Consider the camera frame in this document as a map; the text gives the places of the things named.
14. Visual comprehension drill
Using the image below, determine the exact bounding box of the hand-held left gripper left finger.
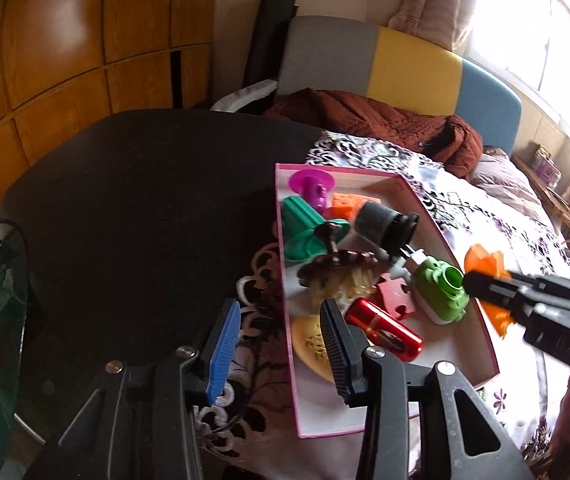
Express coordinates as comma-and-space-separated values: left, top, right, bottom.
25, 297, 243, 480

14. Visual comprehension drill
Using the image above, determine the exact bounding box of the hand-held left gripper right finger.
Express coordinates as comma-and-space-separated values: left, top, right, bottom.
319, 297, 536, 480

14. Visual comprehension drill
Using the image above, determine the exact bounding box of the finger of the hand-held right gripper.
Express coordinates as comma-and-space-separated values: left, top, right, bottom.
463, 270, 533, 313
505, 270, 566, 293

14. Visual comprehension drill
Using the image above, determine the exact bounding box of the yellow carved egg shape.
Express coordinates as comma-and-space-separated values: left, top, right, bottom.
291, 314, 346, 383

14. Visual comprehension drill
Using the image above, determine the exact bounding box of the orange star-shaped plastic piece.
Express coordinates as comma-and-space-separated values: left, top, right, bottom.
463, 244, 513, 338

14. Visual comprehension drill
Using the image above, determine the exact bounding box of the green and white toy camera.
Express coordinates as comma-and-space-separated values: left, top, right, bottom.
392, 247, 470, 325

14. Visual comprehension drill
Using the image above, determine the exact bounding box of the red metal cylinder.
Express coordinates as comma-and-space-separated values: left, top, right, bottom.
345, 297, 425, 361

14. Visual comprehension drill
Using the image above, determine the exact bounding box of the pink shallow box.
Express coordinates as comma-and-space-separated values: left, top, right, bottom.
274, 162, 500, 440

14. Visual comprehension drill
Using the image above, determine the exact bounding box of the red puzzle-shaped piece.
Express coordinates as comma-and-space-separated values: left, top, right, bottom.
375, 272, 418, 321

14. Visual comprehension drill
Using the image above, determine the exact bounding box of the black and grey cylinder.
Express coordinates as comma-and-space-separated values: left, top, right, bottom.
354, 202, 420, 257

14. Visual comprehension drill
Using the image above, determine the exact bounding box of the orange plastic block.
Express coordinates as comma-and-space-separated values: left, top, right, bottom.
331, 191, 381, 221

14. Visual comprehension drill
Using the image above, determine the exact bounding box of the wooden desk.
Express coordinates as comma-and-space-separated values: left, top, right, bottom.
512, 155, 570, 281

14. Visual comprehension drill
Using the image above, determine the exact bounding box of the white embroidered floral tablecloth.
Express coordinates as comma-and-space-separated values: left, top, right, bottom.
185, 130, 570, 480

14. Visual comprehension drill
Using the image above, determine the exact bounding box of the pale pink duvet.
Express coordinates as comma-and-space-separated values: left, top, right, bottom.
467, 147, 556, 226

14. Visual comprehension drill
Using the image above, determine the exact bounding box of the purple tin box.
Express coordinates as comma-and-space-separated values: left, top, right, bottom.
531, 144, 562, 188

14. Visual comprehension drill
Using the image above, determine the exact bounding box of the teal ribbed plastic spool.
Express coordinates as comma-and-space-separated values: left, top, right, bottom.
281, 196, 353, 263

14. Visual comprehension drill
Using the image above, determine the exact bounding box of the magenta plastic spool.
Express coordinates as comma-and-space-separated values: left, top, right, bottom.
287, 169, 336, 213

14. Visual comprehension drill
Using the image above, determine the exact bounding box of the rust brown quilted jacket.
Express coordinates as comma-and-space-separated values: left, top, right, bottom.
265, 87, 484, 178

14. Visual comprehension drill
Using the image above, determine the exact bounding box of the glass side table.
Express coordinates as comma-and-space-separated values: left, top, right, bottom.
0, 225, 46, 478

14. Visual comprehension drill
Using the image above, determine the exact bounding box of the grey yellow blue headboard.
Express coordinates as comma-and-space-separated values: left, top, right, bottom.
277, 15, 523, 156

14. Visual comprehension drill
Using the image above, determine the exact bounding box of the window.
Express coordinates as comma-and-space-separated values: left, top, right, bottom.
465, 0, 570, 146

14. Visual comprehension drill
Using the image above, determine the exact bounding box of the black rolled mat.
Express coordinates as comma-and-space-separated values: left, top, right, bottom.
242, 0, 298, 88

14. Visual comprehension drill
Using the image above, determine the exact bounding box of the wooden wardrobe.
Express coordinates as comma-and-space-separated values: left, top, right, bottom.
0, 0, 216, 241

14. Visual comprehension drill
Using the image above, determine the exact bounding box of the white bed rail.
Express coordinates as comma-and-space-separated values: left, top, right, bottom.
210, 79, 278, 113

